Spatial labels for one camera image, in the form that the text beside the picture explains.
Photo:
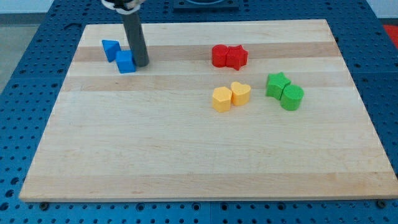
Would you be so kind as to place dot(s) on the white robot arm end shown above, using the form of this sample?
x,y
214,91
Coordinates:
x,y
123,7

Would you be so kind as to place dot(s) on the yellow pentagon block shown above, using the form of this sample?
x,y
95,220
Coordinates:
x,y
221,99

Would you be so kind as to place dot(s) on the light wooden board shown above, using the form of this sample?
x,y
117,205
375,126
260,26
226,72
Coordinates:
x,y
153,135

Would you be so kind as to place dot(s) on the yellow heart block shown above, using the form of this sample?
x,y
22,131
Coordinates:
x,y
240,93

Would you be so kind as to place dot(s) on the red cylinder block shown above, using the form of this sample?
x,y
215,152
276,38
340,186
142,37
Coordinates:
x,y
218,55

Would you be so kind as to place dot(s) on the red star block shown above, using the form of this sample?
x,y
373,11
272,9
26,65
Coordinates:
x,y
236,57

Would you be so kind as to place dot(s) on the green star block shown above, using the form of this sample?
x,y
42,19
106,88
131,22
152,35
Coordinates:
x,y
276,82

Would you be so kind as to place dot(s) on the blue cube block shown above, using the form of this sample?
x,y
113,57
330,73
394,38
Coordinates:
x,y
125,61

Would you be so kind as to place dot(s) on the green cylinder block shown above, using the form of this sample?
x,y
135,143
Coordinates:
x,y
291,97

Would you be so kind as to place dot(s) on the blue triangle block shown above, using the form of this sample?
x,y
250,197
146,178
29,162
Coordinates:
x,y
110,47

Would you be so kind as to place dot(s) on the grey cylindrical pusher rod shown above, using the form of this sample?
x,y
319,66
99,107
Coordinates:
x,y
135,37

